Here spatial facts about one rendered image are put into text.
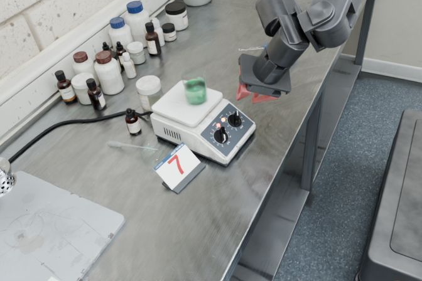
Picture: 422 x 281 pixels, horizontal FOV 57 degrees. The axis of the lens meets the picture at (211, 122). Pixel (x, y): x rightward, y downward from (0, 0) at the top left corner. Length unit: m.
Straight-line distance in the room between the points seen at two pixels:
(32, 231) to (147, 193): 0.22
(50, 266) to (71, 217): 0.10
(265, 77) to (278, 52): 0.06
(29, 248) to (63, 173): 0.19
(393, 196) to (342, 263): 0.38
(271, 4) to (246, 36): 0.54
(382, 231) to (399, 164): 0.28
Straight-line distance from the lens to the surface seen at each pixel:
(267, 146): 0.87
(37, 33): 1.13
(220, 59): 1.14
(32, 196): 0.90
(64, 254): 0.78
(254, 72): 0.73
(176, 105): 0.86
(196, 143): 0.83
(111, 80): 1.06
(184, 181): 0.81
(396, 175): 1.39
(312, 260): 1.57
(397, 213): 1.29
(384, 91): 2.31
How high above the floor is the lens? 1.38
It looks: 42 degrees down
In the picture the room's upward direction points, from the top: 7 degrees counter-clockwise
